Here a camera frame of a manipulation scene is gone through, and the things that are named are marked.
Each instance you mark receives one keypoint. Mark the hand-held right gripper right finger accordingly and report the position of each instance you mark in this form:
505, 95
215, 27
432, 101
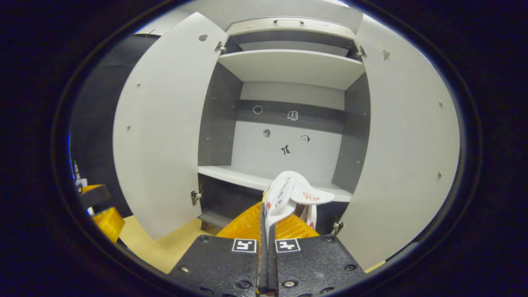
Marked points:
313, 264

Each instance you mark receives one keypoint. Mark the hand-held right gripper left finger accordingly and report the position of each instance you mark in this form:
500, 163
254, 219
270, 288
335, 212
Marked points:
222, 264

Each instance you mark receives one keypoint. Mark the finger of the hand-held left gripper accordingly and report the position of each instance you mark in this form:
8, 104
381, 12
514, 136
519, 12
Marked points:
109, 225
95, 198

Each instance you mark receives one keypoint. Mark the white sneaker shoe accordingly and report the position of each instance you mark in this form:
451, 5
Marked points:
288, 189

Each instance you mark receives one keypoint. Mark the grey cabinet door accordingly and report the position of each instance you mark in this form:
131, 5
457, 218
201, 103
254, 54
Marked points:
165, 123
404, 144

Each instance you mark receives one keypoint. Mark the grey shoe cabinet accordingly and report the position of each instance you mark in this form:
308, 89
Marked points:
288, 66

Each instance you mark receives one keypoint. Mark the grey cabinet drawer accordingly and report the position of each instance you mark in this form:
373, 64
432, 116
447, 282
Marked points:
255, 28

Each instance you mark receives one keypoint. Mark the black backdrop cloth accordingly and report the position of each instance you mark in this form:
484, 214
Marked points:
95, 123

